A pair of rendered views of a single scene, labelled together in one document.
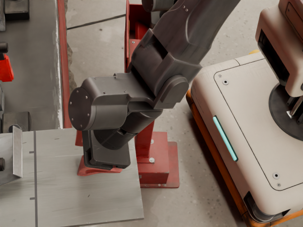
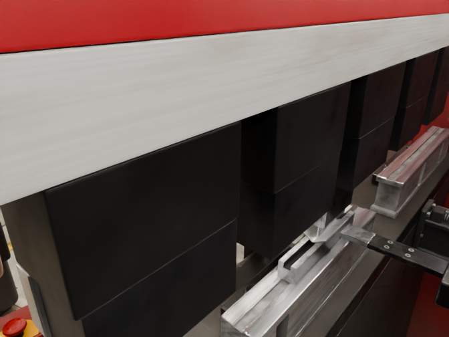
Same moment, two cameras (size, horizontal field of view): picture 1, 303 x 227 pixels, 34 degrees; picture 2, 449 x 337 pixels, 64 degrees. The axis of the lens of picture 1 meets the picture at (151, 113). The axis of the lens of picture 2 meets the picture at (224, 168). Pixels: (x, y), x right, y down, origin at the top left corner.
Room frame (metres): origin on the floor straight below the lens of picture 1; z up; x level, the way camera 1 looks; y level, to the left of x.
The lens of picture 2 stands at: (0.71, 0.61, 1.34)
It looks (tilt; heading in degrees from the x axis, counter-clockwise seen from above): 25 degrees down; 236
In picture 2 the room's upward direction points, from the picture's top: straight up
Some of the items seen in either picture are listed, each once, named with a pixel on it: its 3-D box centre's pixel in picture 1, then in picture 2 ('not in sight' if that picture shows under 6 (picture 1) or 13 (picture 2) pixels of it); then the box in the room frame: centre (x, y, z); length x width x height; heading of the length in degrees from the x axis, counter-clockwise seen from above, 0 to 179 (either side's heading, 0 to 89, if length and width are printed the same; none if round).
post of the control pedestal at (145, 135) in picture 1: (146, 115); not in sight; (0.81, 0.02, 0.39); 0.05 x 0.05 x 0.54; 9
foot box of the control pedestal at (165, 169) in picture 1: (148, 158); not in sight; (0.81, -0.01, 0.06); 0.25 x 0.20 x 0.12; 99
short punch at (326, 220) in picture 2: not in sight; (335, 199); (0.28, 0.28, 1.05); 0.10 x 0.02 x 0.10; 15
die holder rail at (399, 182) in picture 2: not in sight; (416, 164); (-0.26, 0.13, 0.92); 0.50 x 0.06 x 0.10; 15
